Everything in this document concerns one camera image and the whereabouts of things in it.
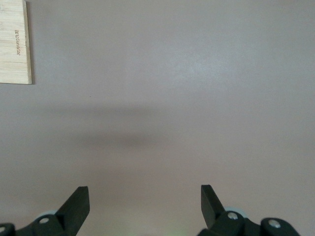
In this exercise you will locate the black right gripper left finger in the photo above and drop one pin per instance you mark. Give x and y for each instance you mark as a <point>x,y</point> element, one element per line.
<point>71,214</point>

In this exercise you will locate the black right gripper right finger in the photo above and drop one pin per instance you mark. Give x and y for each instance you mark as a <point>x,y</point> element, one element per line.
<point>212,211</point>

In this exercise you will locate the brown table cover mat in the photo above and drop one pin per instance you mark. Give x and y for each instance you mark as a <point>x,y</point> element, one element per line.
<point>147,73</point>

